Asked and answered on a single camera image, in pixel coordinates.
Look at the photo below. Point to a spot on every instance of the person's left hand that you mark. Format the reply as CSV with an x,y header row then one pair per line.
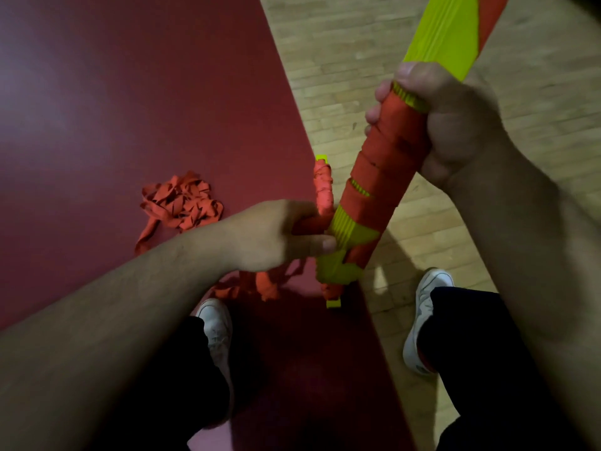
x,y
263,239

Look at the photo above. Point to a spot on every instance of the person's right hand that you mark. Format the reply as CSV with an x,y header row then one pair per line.
x,y
460,122

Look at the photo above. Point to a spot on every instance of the person's right forearm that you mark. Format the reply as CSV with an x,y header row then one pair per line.
x,y
540,258

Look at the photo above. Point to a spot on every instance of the person's left forearm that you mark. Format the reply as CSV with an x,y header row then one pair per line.
x,y
103,333

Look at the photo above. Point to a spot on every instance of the white left shoe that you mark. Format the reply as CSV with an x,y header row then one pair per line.
x,y
218,328

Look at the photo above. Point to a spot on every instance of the white shoe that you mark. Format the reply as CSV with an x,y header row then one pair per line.
x,y
425,305
218,328

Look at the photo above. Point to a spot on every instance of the white right shoe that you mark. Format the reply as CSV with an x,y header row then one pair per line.
x,y
425,305

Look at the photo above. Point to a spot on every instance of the black left trouser leg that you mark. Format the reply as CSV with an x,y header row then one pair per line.
x,y
169,389

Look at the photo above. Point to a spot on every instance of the black trouser leg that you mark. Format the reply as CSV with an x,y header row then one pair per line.
x,y
483,371
169,389

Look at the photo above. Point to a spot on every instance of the black right trouser leg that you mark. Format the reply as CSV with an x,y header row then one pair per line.
x,y
483,371

